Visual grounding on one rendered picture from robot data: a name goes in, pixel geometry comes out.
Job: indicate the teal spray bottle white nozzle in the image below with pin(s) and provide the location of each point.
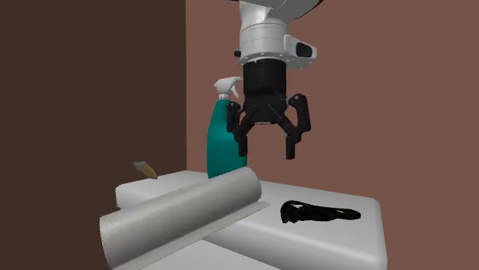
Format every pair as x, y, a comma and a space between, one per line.
221, 142

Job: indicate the grey paper roll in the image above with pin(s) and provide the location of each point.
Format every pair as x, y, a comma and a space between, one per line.
168, 217

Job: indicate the black looped elongated object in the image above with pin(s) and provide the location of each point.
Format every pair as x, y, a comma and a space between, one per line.
310, 214

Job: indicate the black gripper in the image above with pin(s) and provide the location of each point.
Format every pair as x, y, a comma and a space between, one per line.
265, 84

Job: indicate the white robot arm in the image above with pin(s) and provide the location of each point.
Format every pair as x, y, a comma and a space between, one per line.
263, 37

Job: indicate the white toilet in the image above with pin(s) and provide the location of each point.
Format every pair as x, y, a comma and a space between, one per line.
318, 243

